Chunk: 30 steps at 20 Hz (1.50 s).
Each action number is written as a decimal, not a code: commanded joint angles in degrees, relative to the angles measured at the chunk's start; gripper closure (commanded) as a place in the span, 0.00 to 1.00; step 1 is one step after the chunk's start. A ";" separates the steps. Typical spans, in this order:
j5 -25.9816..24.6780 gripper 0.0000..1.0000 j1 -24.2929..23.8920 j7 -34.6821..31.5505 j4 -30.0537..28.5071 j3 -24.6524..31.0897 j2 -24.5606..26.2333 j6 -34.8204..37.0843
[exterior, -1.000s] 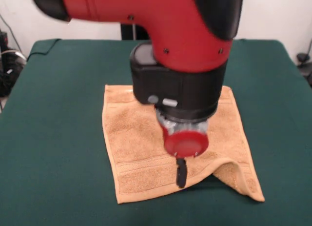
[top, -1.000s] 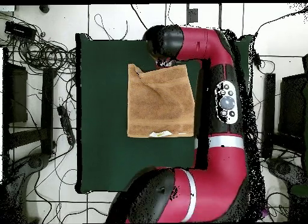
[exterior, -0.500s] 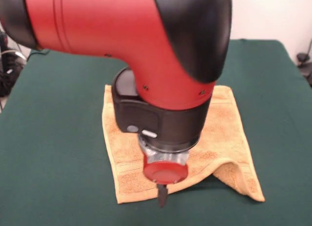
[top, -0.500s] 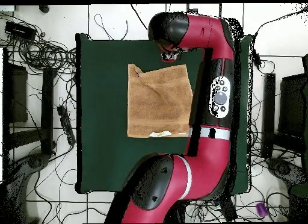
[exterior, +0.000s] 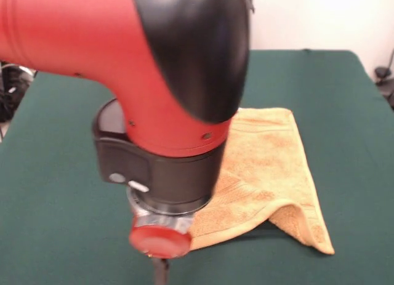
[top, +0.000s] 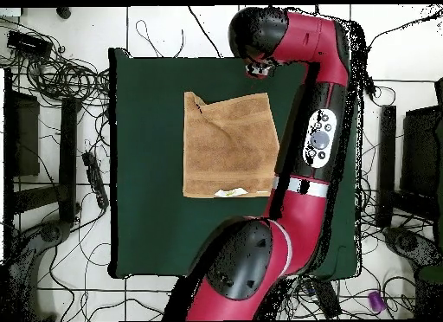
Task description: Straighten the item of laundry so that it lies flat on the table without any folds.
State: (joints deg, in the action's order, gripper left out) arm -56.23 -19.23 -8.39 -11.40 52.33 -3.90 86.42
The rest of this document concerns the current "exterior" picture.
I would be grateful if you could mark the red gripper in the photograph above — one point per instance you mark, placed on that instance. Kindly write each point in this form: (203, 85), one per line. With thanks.
(160, 240)

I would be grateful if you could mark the tan terry cloth towel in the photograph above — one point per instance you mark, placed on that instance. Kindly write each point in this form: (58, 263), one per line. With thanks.
(264, 174)

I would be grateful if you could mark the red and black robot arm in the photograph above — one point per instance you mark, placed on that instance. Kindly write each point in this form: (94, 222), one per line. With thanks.
(138, 66)

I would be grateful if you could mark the dark green table cloth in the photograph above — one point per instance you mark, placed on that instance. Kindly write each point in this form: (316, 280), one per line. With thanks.
(338, 143)

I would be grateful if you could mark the black metal stand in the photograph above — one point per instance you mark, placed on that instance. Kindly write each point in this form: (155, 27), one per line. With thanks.
(250, 2)

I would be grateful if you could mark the black plug adapter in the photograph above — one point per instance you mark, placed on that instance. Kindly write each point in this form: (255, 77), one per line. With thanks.
(381, 72)

